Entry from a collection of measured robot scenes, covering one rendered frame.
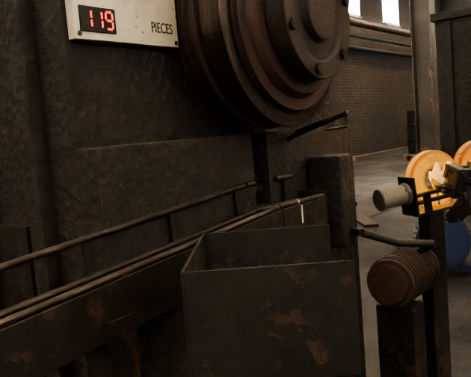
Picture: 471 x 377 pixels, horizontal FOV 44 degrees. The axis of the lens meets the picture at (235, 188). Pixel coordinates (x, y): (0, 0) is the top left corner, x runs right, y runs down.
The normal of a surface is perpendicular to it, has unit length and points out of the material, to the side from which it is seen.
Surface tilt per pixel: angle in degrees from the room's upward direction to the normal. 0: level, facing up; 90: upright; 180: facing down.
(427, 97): 90
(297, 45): 90
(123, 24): 90
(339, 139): 90
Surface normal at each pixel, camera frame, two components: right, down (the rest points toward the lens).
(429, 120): -0.61, 0.12
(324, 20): 0.79, 0.00
